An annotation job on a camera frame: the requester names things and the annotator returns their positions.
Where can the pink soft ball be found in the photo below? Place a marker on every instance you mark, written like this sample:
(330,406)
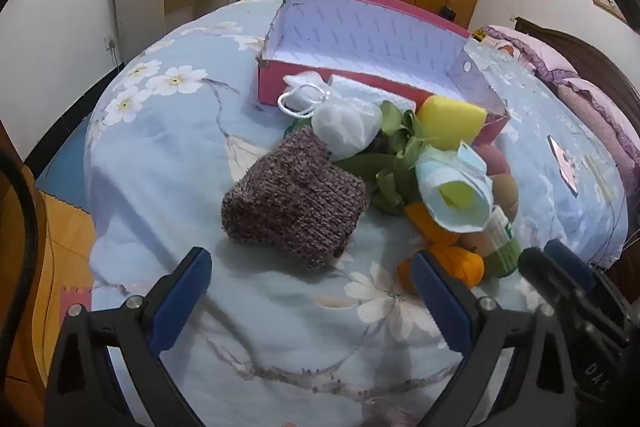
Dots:
(495,162)

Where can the brown doll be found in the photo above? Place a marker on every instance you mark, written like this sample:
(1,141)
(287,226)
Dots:
(502,252)

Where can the orange yarn ball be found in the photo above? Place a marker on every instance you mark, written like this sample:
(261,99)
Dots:
(460,264)
(430,224)

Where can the pink foam floor mat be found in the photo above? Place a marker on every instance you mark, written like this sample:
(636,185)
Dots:
(75,298)

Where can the green ribbon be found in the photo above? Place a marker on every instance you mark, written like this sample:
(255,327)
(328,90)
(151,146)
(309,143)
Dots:
(395,177)

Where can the white wall socket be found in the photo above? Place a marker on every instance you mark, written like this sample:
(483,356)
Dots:
(112,44)

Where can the grey desk with shelves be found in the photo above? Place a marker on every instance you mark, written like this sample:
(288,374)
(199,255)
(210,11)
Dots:
(140,2)

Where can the dark wooden headboard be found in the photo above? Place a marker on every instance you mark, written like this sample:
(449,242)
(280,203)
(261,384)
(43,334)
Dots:
(590,52)

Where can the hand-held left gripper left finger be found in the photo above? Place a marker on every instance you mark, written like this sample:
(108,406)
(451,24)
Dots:
(180,307)

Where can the yellow cloth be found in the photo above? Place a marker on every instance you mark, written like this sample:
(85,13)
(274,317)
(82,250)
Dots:
(480,35)

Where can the pale blue face mask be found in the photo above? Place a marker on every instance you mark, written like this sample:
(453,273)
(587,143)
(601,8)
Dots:
(430,172)

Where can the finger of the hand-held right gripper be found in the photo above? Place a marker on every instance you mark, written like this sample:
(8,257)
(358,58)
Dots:
(547,274)
(567,254)

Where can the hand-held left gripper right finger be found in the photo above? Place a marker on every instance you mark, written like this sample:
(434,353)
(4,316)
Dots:
(440,302)

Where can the brown knitted hat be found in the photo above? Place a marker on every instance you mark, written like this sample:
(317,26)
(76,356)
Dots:
(295,202)

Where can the lilac ruffled pillow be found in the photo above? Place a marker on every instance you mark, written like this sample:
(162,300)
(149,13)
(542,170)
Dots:
(600,117)
(530,52)

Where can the blue foam floor mat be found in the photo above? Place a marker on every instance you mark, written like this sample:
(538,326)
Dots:
(65,172)

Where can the pink cardboard box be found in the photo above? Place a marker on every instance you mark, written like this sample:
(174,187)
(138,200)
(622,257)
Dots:
(350,32)

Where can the black bag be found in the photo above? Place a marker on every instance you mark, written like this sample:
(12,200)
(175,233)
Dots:
(447,12)

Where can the yellow sponge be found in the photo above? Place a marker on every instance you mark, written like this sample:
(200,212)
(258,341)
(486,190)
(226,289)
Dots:
(450,122)

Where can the smartphone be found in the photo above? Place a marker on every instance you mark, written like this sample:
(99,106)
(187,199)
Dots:
(562,167)

